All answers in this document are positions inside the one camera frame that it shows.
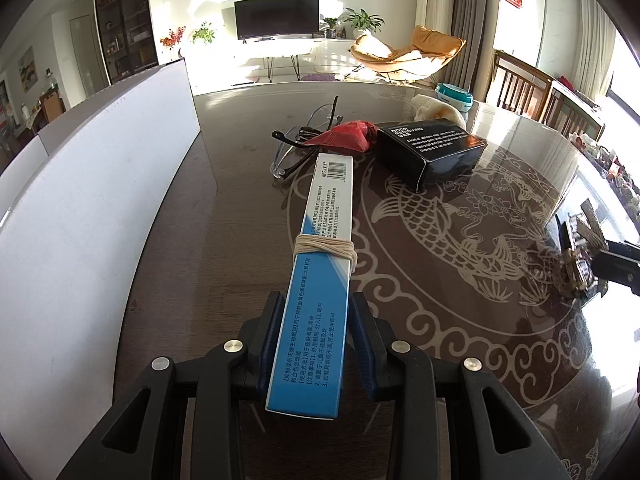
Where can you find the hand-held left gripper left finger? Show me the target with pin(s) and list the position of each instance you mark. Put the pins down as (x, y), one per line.
(265, 350)

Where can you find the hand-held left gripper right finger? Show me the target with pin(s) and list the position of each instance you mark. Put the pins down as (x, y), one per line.
(367, 355)

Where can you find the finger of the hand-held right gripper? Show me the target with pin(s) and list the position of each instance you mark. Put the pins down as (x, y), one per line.
(625, 251)
(622, 277)

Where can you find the blue white box with twine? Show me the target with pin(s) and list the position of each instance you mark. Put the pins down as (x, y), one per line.
(315, 285)

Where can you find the clear black-framed glasses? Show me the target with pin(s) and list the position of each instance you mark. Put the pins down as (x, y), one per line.
(283, 137)

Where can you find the red foil packet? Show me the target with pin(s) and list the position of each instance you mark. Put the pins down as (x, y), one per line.
(345, 135)

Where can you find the white board panel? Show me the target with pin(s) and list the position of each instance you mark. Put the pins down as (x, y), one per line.
(100, 185)

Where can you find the cluttered side shelf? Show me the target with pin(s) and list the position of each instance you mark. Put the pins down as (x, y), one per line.
(610, 162)

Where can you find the black cardboard box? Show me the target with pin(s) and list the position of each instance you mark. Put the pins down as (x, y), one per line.
(430, 155)

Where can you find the teal round tin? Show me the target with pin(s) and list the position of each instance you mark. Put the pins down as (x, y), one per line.
(452, 95)

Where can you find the small white knit glove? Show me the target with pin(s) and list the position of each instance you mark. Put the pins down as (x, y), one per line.
(435, 107)

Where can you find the grey curtain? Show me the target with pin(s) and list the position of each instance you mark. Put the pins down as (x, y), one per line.
(472, 30)

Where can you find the orange lounge chair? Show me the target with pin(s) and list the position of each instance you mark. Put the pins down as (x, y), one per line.
(405, 55)

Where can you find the white tv stand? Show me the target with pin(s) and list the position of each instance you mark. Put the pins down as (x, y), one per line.
(300, 55)

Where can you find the trailing green potted plant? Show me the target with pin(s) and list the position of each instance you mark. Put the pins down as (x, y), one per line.
(204, 34)

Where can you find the red flower arrangement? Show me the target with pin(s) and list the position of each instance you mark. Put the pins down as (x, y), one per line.
(172, 39)

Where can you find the small green potted plant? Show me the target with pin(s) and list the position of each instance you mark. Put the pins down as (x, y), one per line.
(331, 26)

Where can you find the black television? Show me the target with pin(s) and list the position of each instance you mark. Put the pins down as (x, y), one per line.
(277, 17)

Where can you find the large green potted plant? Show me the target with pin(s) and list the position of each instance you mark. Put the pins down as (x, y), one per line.
(362, 21)

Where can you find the dark display cabinet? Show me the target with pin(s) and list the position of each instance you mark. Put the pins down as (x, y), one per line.
(125, 20)

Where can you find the framed wall painting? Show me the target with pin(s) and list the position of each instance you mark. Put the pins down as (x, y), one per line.
(28, 67)

